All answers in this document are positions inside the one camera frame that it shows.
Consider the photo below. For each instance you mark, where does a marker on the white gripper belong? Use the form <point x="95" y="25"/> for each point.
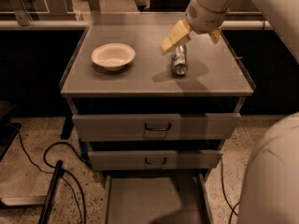
<point x="203" y="19"/>

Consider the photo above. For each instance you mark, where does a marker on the silver redbull can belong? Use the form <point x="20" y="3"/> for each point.
<point x="179" y="61"/>

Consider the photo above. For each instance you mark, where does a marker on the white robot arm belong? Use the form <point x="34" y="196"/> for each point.
<point x="270" y="189"/>

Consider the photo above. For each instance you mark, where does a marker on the top grey drawer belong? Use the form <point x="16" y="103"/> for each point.
<point x="141" y="127"/>

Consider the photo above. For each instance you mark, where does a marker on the grey drawer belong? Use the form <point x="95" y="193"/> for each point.
<point x="153" y="160"/>
<point x="169" y="199"/>
<point x="141" y="127"/>

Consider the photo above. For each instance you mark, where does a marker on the grey drawer cabinet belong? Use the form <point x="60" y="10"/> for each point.
<point x="216" y="82"/>

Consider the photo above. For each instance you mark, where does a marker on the middle grey drawer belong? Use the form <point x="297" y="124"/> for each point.
<point x="153" y="160"/>

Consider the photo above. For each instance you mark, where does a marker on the bottom grey drawer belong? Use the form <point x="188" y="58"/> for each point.
<point x="169" y="199"/>

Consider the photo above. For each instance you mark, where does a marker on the white paper bowl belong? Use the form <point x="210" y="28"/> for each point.
<point x="113" y="56"/>

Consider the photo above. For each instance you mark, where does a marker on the dark tray left edge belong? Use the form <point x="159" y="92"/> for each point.
<point x="8" y="133"/>

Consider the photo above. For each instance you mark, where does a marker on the black bar on floor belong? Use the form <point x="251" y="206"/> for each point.
<point x="45" y="213"/>

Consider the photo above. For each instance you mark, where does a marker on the white horizontal rail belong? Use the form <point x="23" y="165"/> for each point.
<point x="81" y="25"/>

